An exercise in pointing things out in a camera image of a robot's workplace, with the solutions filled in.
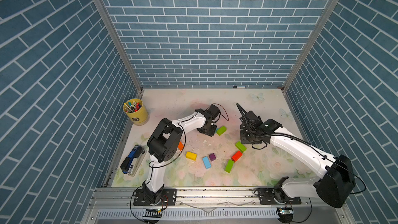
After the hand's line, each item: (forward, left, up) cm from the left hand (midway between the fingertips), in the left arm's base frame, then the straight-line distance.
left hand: (212, 133), depth 95 cm
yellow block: (-14, +12, -1) cm, 18 cm away
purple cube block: (-15, +1, 0) cm, 15 cm away
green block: (+2, -5, 0) cm, 6 cm away
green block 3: (-19, -9, -1) cm, 21 cm away
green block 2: (-9, -16, 0) cm, 18 cm away
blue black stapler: (-20, +44, +1) cm, 48 cm away
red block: (-14, -13, -1) cm, 19 cm away
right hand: (-9, -16, +10) cm, 21 cm away
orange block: (-9, +19, +2) cm, 21 cm away
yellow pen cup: (+13, +49, +8) cm, 52 cm away
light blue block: (-18, +4, -1) cm, 18 cm away
